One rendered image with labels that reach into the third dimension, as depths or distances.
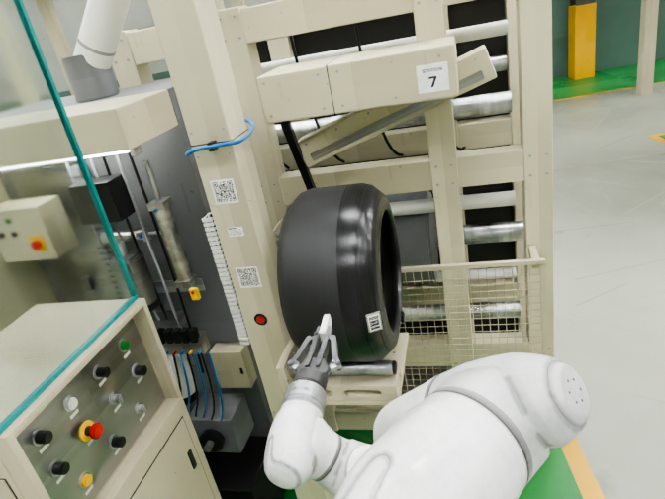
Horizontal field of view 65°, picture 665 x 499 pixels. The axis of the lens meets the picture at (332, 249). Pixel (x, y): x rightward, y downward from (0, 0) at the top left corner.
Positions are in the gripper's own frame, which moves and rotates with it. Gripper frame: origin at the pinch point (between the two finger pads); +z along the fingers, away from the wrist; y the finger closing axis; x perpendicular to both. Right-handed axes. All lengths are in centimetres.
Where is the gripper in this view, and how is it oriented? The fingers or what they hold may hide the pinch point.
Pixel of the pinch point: (325, 327)
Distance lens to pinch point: 132.7
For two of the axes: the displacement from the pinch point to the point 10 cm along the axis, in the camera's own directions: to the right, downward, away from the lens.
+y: -9.6, 0.6, 2.6
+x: 2.0, 8.2, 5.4
